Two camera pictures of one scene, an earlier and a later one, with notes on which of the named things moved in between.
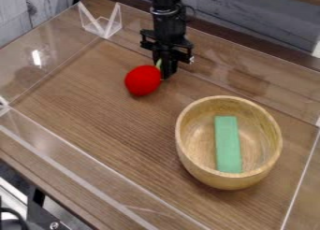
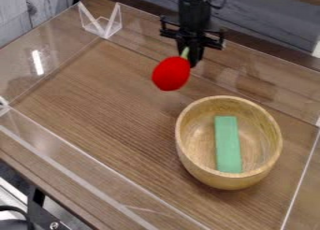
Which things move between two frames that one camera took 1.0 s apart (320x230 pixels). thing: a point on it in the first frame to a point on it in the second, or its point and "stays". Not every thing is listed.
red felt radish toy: x=142 y=79 to x=171 y=73
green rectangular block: x=227 y=150 stays
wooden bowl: x=227 y=141 stays
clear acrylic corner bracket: x=101 y=26 stays
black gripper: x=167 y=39 to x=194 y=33
